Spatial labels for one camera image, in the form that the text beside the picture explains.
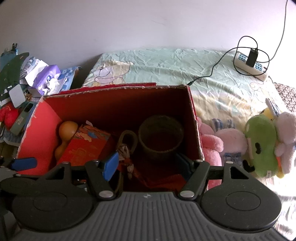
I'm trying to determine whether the yellow plush toy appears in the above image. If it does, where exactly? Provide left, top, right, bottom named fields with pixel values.
left=260, top=107, right=286, bottom=179

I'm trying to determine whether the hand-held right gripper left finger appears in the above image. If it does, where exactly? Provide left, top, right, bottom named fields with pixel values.
left=39, top=152, right=120, bottom=202

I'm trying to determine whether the grey square tile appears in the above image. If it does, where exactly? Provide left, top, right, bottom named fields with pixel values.
left=9, top=84, right=26, bottom=108

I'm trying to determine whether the brown patterned blanket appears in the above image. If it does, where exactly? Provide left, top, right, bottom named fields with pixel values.
left=273, top=83, right=296, bottom=112

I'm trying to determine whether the white power strip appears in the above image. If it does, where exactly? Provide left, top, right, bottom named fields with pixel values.
left=233, top=50, right=269, bottom=82

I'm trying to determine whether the blue-grey case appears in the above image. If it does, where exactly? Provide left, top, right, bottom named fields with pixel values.
left=10, top=101, right=36, bottom=135

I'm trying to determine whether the black charger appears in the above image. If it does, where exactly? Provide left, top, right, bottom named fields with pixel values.
left=245, top=48, right=259, bottom=67

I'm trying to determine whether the large red cardboard box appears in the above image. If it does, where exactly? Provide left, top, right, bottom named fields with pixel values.
left=16, top=83, right=205, bottom=193

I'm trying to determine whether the black charging cable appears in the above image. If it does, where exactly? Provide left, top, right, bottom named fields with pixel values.
left=187, top=35, right=271, bottom=86

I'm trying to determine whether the red plush toy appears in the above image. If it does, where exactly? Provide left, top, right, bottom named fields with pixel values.
left=0, top=104, right=19, bottom=128

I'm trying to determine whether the pale green printed bedsheet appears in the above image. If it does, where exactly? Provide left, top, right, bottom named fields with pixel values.
left=82, top=47, right=296, bottom=234

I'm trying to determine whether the green plush toy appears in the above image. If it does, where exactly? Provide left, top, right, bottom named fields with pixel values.
left=242, top=114, right=281, bottom=179

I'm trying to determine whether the pale pink bow plush toy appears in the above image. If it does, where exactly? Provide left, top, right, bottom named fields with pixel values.
left=211, top=118, right=250, bottom=168

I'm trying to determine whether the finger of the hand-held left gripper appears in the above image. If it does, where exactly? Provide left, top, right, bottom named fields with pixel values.
left=0, top=157, right=38, bottom=173

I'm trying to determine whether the blue printed packet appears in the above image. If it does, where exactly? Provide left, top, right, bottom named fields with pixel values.
left=57, top=67, right=81, bottom=91

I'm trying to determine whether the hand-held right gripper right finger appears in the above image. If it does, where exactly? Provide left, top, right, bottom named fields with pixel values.
left=174, top=152, right=249, bottom=200

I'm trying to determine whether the white plush toy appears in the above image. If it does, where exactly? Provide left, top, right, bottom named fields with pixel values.
left=265, top=98, right=296, bottom=175

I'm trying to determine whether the purple tissue packet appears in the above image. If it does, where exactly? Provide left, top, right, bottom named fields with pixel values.
left=28, top=64, right=61, bottom=96

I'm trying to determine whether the printed tape roll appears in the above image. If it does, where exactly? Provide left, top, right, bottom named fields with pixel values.
left=138, top=115, right=185, bottom=161

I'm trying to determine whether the orange gourd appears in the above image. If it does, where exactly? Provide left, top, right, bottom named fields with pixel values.
left=54, top=120, right=79, bottom=161

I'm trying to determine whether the small red printed box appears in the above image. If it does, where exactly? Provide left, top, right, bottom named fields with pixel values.
left=57, top=124, right=115, bottom=168

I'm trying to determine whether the black power cord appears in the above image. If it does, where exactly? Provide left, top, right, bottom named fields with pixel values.
left=264, top=0, right=289, bottom=70

